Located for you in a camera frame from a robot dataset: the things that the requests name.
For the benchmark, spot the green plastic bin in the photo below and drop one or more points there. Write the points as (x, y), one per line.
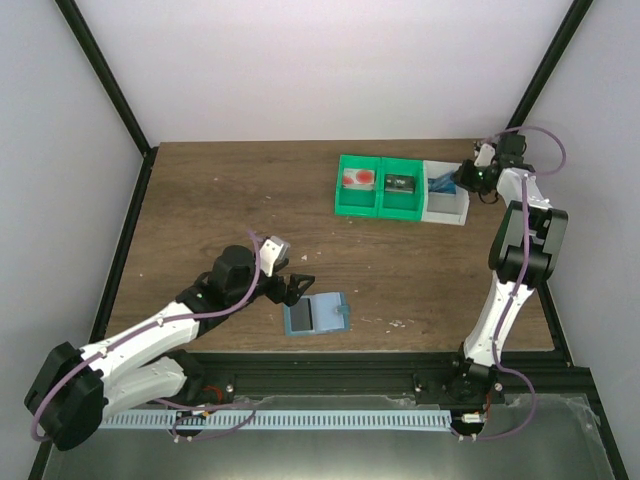
(403, 207)
(358, 203)

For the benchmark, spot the light blue slotted cable duct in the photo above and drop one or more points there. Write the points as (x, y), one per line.
(402, 420)

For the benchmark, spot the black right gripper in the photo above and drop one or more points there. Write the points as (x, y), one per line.
(461, 177)

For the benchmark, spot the red circles card stack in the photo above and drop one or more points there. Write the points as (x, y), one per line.
(358, 179)

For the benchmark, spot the grey metal base plate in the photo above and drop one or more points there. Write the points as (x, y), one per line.
(550, 437)

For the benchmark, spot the black frame post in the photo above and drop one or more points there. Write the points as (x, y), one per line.
(577, 11)
(80, 29)

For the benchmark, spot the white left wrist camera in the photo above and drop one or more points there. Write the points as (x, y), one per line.
(273, 252)

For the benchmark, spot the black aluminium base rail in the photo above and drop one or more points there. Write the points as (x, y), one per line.
(440, 378)

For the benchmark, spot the right green plastic bin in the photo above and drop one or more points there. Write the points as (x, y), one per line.
(403, 207)

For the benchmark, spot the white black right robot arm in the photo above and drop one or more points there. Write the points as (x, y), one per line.
(523, 255)

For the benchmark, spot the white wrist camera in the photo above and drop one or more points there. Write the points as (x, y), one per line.
(273, 252)
(484, 153)

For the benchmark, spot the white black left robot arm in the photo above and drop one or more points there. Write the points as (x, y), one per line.
(76, 389)

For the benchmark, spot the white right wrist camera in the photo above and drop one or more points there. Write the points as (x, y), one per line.
(484, 153)

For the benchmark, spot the blue card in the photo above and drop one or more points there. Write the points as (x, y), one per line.
(443, 184)

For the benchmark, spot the black VIP credit card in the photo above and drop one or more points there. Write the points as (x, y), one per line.
(301, 316)

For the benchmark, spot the white plastic bin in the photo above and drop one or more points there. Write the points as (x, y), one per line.
(443, 208)

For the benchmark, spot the left green plastic bin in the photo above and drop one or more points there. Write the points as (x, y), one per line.
(358, 203)

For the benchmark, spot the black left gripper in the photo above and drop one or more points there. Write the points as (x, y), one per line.
(292, 296)

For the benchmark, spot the black frame post left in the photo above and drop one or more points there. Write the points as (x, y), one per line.
(80, 29)

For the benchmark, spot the black VIP card stack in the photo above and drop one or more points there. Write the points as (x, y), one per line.
(401, 184)

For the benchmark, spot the black frame post right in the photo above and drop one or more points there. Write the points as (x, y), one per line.
(577, 11)

